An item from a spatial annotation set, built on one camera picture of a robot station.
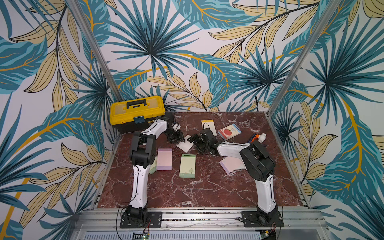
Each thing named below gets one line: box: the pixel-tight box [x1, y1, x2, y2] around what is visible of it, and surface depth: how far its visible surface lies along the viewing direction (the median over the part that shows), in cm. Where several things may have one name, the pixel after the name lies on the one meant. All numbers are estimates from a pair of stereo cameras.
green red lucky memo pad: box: [179, 154, 196, 179], surface depth 92 cm
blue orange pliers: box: [250, 134, 261, 143], surface depth 105 cm
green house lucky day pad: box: [149, 155, 158, 175], surface depth 90 cm
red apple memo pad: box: [217, 123, 242, 141], surface depth 109 cm
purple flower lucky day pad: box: [156, 148, 173, 171], surface depth 94 cm
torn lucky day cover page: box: [176, 134, 195, 153], surface depth 102 cm
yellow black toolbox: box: [110, 96, 166, 126], surface depth 100 cm
